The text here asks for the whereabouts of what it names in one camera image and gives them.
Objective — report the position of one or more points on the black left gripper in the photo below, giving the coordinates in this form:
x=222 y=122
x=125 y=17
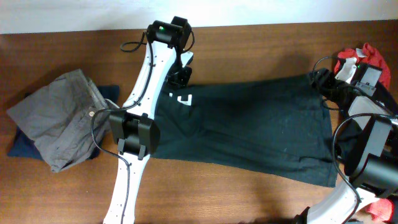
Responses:
x=183 y=79

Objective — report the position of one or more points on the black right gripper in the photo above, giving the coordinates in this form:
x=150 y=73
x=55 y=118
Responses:
x=321 y=81

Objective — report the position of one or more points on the dark green Nike t-shirt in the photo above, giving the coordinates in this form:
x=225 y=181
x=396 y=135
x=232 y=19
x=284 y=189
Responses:
x=275 y=127

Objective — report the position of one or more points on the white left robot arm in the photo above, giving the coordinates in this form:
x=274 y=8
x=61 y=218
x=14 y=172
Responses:
x=133 y=127

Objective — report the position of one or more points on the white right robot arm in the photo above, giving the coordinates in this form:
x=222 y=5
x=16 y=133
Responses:
x=364 y=144

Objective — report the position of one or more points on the red garment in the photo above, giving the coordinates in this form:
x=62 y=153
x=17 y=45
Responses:
x=376 y=56

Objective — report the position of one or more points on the black garment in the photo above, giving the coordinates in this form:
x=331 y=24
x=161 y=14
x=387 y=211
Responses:
x=348 y=135

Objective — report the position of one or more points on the grey folded shorts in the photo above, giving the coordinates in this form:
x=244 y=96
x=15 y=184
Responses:
x=65 y=119

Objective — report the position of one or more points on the navy blue folded garment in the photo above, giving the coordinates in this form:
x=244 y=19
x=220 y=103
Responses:
x=24 y=147

